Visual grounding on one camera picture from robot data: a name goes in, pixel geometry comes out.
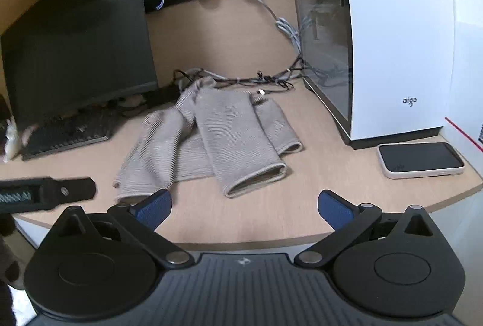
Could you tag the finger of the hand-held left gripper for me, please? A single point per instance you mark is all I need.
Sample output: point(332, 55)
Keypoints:
point(64, 191)

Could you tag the pink plush toy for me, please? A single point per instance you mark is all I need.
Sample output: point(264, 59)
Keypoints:
point(134, 99)

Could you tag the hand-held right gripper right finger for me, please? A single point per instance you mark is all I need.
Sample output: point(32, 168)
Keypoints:
point(334, 209)

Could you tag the beige striped knit garment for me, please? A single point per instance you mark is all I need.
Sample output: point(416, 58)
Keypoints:
point(211, 129)

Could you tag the white device with dark screen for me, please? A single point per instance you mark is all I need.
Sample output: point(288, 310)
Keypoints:
point(420, 158)

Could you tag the black keyboard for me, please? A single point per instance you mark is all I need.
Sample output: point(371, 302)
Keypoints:
point(64, 131)

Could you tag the white plush toy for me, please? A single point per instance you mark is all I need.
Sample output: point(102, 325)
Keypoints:
point(9, 143)

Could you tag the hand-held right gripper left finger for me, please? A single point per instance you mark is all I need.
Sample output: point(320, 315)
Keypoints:
point(153, 207)

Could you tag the person's dark patterned clothing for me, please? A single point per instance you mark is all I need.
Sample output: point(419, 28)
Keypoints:
point(5, 265)

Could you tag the black computer monitor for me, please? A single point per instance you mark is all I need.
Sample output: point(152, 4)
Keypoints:
point(75, 39)

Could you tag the white box with red stripe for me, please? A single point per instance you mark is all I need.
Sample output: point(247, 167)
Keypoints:
point(468, 84)

